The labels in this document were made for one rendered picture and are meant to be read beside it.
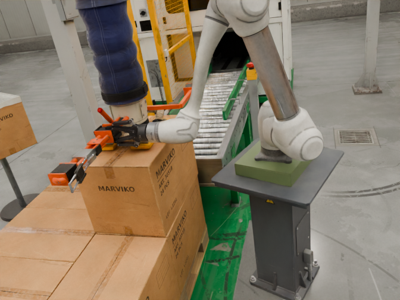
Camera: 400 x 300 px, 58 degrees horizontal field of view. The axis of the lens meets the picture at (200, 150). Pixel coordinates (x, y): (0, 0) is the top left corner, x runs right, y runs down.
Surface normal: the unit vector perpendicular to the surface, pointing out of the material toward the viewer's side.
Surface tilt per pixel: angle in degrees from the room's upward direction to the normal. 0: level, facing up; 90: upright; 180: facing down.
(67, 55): 90
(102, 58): 68
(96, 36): 76
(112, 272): 0
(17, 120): 90
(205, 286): 0
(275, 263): 90
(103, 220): 90
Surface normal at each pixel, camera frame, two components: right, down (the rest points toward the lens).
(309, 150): 0.36, 0.45
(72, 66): -0.24, 0.46
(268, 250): -0.58, 0.44
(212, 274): -0.15, -0.88
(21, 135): 0.77, 0.18
